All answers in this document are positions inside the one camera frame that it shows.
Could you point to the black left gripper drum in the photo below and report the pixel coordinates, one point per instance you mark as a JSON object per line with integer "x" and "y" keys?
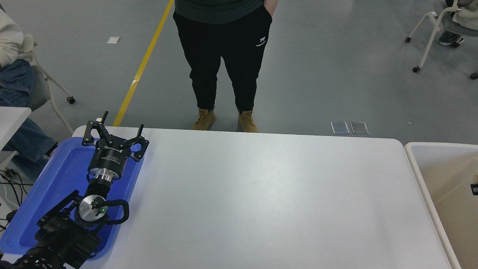
{"x": 107, "y": 160}

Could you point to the standing person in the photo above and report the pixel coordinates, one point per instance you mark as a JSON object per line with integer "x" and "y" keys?
{"x": 220, "y": 56}

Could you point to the clear floor plate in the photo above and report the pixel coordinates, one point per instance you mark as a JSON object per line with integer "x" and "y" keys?
{"x": 359, "y": 127}
{"x": 340, "y": 127}

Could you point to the white wheeled chair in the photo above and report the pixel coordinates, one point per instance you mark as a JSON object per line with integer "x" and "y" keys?
{"x": 433, "y": 28}

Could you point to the white paper scrap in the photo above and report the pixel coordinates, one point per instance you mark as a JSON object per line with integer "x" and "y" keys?
{"x": 112, "y": 40}

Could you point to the standing person's forearm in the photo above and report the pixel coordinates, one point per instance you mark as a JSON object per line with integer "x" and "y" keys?
{"x": 272, "y": 5}

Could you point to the white chair with grey seat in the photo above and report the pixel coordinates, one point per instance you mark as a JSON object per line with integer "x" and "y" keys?
{"x": 39, "y": 87}

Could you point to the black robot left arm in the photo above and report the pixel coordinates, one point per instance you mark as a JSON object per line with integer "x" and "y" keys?
{"x": 63, "y": 239}

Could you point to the large pale bin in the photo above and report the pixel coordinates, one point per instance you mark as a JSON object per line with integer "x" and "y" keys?
{"x": 448, "y": 194}

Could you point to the seated person in jeans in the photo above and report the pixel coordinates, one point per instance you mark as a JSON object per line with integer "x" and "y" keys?
{"x": 18, "y": 138}

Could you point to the small white side table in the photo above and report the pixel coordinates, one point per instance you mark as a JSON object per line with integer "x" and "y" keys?
{"x": 11, "y": 121}

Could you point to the blue plastic tray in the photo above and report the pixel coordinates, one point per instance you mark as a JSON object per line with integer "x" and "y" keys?
{"x": 56, "y": 179}

